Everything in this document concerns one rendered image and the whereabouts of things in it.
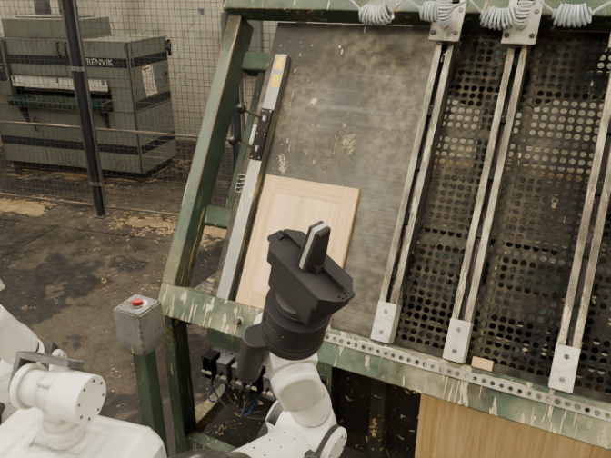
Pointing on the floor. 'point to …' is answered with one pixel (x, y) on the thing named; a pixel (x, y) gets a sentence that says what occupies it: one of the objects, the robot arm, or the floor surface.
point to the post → (150, 394)
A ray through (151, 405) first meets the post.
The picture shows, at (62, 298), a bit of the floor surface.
